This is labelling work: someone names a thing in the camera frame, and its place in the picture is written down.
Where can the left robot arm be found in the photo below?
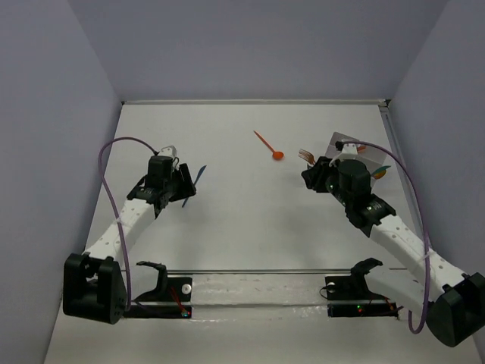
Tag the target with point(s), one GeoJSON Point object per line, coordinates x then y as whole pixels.
{"type": "Point", "coordinates": [101, 285]}

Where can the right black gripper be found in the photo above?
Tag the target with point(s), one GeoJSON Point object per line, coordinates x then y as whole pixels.
{"type": "Point", "coordinates": [313, 176]}

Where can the blue plastic knife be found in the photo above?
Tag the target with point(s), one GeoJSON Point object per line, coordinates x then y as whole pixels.
{"type": "Point", "coordinates": [198, 176]}

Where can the copper metal spoon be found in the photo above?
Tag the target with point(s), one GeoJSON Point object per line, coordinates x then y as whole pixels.
{"type": "Point", "coordinates": [379, 175]}

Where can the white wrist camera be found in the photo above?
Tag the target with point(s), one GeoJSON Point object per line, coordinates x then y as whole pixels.
{"type": "Point", "coordinates": [346, 149]}
{"type": "Point", "coordinates": [170, 151]}

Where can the copper metal fork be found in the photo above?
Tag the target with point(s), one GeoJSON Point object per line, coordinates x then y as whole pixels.
{"type": "Point", "coordinates": [307, 156]}

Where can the orange plastic spoon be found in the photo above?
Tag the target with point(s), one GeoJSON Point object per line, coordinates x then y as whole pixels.
{"type": "Point", "coordinates": [276, 154]}

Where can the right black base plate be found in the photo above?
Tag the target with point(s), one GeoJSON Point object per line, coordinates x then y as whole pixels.
{"type": "Point", "coordinates": [348, 295]}

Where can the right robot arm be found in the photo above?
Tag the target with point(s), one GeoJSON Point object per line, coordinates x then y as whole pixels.
{"type": "Point", "coordinates": [451, 300]}

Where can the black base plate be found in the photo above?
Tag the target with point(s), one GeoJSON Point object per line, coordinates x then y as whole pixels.
{"type": "Point", "coordinates": [348, 295]}
{"type": "Point", "coordinates": [156, 294]}

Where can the white divided container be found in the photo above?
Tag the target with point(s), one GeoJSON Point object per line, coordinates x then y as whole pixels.
{"type": "Point", "coordinates": [371, 157]}

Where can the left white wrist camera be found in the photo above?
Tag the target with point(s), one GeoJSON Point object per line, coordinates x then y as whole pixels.
{"type": "Point", "coordinates": [170, 151]}

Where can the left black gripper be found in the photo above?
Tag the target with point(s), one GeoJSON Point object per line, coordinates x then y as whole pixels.
{"type": "Point", "coordinates": [186, 180]}

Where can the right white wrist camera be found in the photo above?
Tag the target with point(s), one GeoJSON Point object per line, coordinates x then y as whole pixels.
{"type": "Point", "coordinates": [346, 149]}

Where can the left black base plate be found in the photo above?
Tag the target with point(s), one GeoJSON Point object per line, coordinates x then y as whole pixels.
{"type": "Point", "coordinates": [156, 294]}

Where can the teal plastic knife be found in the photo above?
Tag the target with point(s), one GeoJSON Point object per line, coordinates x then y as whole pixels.
{"type": "Point", "coordinates": [382, 168]}

